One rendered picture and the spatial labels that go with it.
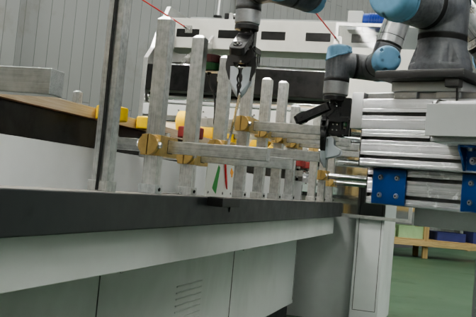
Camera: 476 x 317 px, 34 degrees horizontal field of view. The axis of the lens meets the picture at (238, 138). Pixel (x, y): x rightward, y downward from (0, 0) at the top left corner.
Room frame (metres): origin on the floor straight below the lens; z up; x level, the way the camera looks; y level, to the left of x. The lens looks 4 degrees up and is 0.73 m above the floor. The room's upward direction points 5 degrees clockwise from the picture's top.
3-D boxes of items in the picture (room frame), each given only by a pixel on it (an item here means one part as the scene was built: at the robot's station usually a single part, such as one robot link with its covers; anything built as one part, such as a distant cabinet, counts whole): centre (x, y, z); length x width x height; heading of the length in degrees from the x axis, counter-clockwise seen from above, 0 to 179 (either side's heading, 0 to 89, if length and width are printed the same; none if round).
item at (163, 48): (1.90, 0.20, 0.89); 0.04 x 0.04 x 0.48; 73
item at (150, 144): (1.92, 0.19, 0.82); 0.14 x 0.06 x 0.05; 163
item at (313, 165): (3.81, -0.38, 0.91); 0.04 x 0.04 x 0.48; 73
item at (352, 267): (5.06, -0.18, 0.95); 1.65 x 0.70 x 1.90; 73
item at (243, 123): (2.64, -0.02, 0.95); 0.14 x 0.06 x 0.05; 163
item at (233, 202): (2.29, 0.02, 0.68); 0.22 x 0.05 x 0.05; 163
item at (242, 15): (2.27, 0.01, 1.23); 0.08 x 0.08 x 0.05
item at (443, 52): (1.86, -0.46, 1.09); 0.15 x 0.15 x 0.10
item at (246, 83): (2.28, -0.01, 1.04); 0.06 x 0.03 x 0.09; 163
